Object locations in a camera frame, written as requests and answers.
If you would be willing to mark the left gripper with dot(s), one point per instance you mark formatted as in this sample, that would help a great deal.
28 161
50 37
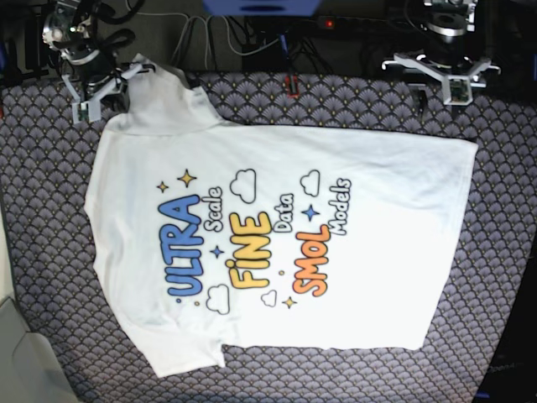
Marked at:
449 58

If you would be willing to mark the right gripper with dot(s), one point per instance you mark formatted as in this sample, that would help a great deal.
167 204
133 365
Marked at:
93 69

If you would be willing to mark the white printed T-shirt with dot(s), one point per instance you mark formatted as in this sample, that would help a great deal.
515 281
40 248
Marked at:
209 233

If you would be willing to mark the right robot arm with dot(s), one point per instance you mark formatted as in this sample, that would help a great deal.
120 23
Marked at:
71 29

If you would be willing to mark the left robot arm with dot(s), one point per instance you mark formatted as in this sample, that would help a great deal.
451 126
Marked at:
446 25

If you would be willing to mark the black power strip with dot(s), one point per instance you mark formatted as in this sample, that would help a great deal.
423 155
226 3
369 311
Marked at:
349 23

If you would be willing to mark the blue box at top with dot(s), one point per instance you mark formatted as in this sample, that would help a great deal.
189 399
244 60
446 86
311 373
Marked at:
261 7

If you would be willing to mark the red clamp on table edge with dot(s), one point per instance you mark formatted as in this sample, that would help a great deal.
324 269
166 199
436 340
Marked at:
292 85

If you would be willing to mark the patterned purple table cloth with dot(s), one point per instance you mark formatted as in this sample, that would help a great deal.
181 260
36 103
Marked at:
481 346

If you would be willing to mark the grey plastic bin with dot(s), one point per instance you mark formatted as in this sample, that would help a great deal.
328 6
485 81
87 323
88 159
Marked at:
30 371

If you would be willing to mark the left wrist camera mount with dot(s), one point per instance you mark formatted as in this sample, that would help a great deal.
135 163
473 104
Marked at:
457 84

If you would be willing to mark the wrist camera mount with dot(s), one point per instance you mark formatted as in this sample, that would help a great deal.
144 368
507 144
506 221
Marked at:
91 111
457 84

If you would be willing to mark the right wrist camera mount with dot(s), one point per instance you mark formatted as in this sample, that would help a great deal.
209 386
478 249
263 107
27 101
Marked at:
91 111

